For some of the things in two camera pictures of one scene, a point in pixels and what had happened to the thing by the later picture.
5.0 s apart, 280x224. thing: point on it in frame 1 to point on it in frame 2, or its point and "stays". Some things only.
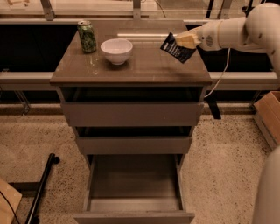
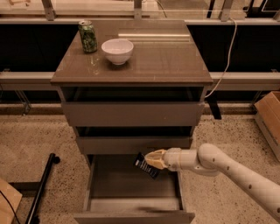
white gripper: x=207 y=35 to x=172 y=159
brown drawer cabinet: x=133 y=108 stays
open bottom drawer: x=135 y=189 stays
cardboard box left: x=13 y=197 stays
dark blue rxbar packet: x=181 y=53 to x=139 y=161
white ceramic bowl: x=117 y=51 stays
